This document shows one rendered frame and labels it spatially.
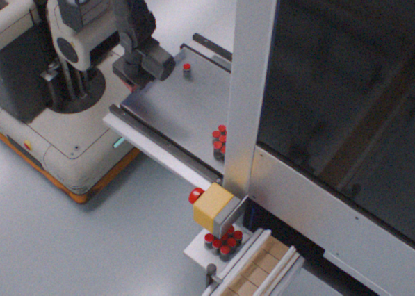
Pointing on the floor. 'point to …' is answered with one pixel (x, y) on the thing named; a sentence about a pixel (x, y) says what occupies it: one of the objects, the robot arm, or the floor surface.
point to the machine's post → (247, 92)
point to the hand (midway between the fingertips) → (133, 89)
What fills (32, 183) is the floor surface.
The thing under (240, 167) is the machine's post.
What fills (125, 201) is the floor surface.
